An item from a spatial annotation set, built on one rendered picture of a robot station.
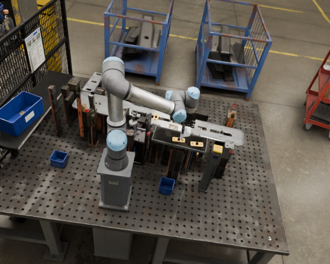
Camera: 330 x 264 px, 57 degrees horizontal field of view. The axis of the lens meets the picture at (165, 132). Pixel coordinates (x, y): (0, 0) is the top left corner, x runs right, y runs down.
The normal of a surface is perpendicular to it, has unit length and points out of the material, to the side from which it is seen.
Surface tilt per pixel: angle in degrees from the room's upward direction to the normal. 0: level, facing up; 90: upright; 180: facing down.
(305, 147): 0
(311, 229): 0
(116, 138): 7
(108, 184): 90
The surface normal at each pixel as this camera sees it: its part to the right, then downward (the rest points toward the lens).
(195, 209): 0.12, -0.70
